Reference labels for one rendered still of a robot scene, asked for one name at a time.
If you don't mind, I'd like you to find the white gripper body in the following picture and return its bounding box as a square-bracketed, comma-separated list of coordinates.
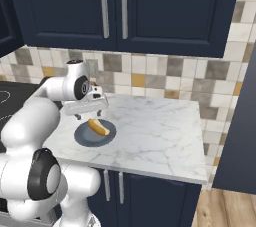
[62, 98, 110, 117]

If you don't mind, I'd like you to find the hot dog bun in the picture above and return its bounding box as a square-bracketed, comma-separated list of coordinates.
[87, 118, 111, 137]

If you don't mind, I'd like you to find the dark grey round plate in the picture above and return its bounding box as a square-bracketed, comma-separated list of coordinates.
[73, 119, 118, 148]

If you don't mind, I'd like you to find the black hob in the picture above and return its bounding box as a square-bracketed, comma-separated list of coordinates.
[0, 80, 64, 154]

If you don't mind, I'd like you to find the dark blue base cupboard door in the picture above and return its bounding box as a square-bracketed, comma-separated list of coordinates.
[116, 170, 203, 227]
[87, 167, 118, 227]

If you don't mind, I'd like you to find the dark blue tall cabinet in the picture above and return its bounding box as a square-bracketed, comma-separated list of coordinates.
[212, 41, 256, 196]

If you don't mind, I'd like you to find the silver cupboard handle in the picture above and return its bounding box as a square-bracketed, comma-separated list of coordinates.
[117, 171, 125, 205]
[120, 0, 129, 40]
[99, 0, 111, 39]
[102, 169, 111, 202]

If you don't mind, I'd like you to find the dark blue wall cupboard door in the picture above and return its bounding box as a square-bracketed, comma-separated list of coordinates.
[4, 0, 118, 51]
[116, 0, 244, 59]

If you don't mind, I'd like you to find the dark blue corner wall cupboard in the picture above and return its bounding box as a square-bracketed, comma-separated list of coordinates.
[0, 0, 25, 59]

